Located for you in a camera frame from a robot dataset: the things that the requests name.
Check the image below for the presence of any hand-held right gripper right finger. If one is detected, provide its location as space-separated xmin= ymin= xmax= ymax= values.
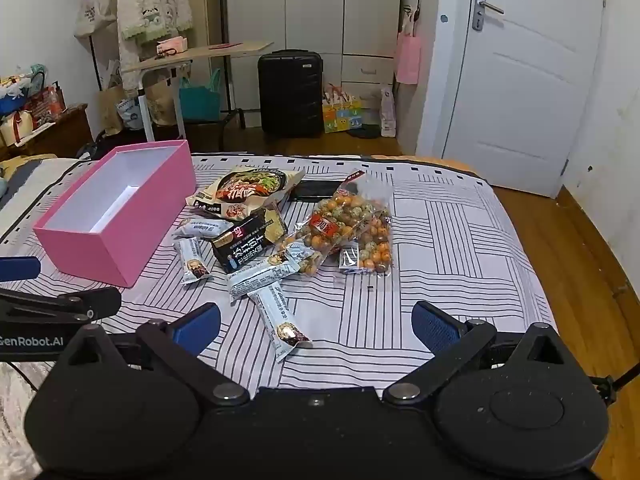
xmin=382 ymin=301 xmax=568 ymax=404

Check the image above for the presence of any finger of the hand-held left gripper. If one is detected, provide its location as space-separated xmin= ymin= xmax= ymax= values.
xmin=0 ymin=286 xmax=122 ymax=324
xmin=0 ymin=256 xmax=42 ymax=282

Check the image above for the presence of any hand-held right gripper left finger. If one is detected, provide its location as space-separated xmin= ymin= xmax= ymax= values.
xmin=60 ymin=302 xmax=251 ymax=407

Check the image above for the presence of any pink cardboard box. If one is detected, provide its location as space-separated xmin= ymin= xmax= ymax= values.
xmin=32 ymin=140 xmax=197 ymax=288

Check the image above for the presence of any light blue snack bar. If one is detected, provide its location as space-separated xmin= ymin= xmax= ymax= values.
xmin=172 ymin=217 xmax=228 ymax=240
xmin=247 ymin=284 xmax=313 ymax=363
xmin=173 ymin=237 xmax=213 ymax=286
xmin=227 ymin=242 xmax=323 ymax=302

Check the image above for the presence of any black snack packet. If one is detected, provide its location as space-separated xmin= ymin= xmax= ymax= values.
xmin=210 ymin=207 xmax=288 ymax=275

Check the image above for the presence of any clear bag of coated peanuts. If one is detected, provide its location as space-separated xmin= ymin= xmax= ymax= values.
xmin=295 ymin=169 xmax=393 ymax=261
xmin=334 ymin=210 xmax=396 ymax=277

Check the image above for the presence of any large noodle packet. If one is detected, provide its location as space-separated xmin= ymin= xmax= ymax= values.
xmin=186 ymin=164 xmax=307 ymax=221

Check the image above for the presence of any grey fluffy blanket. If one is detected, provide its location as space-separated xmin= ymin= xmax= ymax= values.
xmin=0 ymin=360 xmax=61 ymax=480

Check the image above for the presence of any yellow blanket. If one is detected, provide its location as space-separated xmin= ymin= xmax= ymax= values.
xmin=0 ymin=154 xmax=58 ymax=177

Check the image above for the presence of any white bag with red ribbon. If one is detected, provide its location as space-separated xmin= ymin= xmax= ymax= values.
xmin=0 ymin=110 xmax=36 ymax=147

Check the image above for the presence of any dark wooden cabinet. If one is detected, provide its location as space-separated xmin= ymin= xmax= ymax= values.
xmin=0 ymin=104 xmax=95 ymax=161

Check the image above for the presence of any black bag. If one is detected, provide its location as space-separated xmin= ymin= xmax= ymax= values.
xmin=77 ymin=130 xmax=118 ymax=161

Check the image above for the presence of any red gift bag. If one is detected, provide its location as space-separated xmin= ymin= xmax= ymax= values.
xmin=25 ymin=82 xmax=67 ymax=121

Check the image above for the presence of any black phone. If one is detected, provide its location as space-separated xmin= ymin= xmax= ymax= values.
xmin=289 ymin=180 xmax=353 ymax=204

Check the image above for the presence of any brown paper bag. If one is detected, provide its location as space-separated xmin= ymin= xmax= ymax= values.
xmin=145 ymin=77 xmax=183 ymax=126
xmin=96 ymin=85 xmax=126 ymax=136

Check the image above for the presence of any white printed bag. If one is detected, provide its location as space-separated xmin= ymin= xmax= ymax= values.
xmin=116 ymin=97 xmax=146 ymax=132

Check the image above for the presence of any white plastic bag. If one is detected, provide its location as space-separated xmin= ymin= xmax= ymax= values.
xmin=380 ymin=84 xmax=398 ymax=138

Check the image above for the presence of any teal bag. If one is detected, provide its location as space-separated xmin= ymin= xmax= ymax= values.
xmin=179 ymin=67 xmax=222 ymax=122

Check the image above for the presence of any colourful gift box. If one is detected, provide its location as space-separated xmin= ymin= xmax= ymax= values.
xmin=322 ymin=82 xmax=381 ymax=134

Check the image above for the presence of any black suitcase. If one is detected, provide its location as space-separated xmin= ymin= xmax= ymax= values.
xmin=257 ymin=50 xmax=325 ymax=138

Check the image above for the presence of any white door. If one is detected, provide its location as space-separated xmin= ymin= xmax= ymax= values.
xmin=417 ymin=0 xmax=608 ymax=200

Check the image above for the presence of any white tote bag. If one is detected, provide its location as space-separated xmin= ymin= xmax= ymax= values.
xmin=74 ymin=0 xmax=118 ymax=38

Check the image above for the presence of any pink hanging bag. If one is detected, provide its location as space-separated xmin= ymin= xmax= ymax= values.
xmin=395 ymin=30 xmax=422 ymax=85

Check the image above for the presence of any pink case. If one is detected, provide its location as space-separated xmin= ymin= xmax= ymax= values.
xmin=156 ymin=36 xmax=190 ymax=56

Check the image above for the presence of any cream knitted cardigan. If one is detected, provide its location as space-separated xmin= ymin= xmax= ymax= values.
xmin=117 ymin=0 xmax=193 ymax=91

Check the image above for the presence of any white wardrobe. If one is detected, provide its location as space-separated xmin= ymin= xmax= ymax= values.
xmin=225 ymin=0 xmax=403 ymax=116

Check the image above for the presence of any metal door handle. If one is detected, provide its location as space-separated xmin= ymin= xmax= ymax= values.
xmin=472 ymin=0 xmax=506 ymax=33

